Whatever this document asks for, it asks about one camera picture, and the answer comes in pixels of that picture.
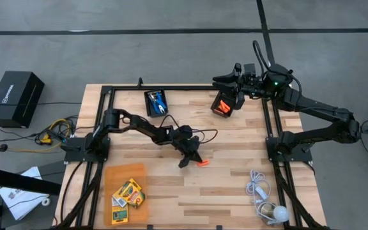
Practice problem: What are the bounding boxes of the black camera cable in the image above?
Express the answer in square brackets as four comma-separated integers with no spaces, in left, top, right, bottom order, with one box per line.
[252,40,303,100]
[158,114,219,144]

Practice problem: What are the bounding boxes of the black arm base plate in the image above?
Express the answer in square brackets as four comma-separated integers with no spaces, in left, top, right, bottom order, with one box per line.
[64,136,111,163]
[265,135,313,163]

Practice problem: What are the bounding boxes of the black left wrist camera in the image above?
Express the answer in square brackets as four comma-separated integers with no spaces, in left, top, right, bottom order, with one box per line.
[178,125,194,137]

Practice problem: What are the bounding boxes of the blue-handled pliers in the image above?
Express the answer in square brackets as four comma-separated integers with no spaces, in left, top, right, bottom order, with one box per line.
[154,95,168,115]
[149,92,167,110]

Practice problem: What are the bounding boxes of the white paper sheet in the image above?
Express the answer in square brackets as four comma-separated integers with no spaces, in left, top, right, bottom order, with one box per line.
[0,165,50,221]

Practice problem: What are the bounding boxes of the black mesh basket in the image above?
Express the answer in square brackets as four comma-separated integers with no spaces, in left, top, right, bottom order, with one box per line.
[144,89,169,118]
[210,91,238,118]

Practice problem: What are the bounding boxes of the black cardboard box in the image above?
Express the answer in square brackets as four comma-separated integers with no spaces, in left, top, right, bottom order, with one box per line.
[0,70,45,128]

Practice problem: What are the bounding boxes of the yellow cable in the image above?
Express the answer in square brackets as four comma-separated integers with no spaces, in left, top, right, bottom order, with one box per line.
[6,118,72,153]

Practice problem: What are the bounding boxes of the orange translucent plastic bin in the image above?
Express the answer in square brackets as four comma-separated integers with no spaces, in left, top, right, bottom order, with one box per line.
[103,162,149,228]

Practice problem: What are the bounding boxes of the yellow cable connector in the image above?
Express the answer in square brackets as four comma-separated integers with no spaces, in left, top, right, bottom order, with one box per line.
[39,133,53,146]

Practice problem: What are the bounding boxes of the yellow green crayon box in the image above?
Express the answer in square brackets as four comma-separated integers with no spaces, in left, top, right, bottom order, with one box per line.
[117,178,146,209]
[111,190,128,208]
[110,205,129,226]

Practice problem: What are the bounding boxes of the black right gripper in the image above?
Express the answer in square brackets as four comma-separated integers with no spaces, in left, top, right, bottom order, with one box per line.
[212,63,270,98]

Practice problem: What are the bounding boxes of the black left camera cable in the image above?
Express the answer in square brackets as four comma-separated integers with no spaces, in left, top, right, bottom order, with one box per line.
[158,114,219,144]

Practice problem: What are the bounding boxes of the white round bulb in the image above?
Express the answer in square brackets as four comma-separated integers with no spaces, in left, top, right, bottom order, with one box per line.
[272,206,290,224]

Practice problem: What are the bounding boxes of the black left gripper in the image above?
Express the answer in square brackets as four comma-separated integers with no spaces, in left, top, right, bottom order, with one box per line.
[170,125,203,169]

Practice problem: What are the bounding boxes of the black right camera cable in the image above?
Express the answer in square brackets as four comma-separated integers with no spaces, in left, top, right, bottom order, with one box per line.
[252,40,303,100]

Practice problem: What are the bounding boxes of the white power cord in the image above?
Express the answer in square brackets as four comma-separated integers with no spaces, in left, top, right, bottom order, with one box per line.
[245,169,282,226]

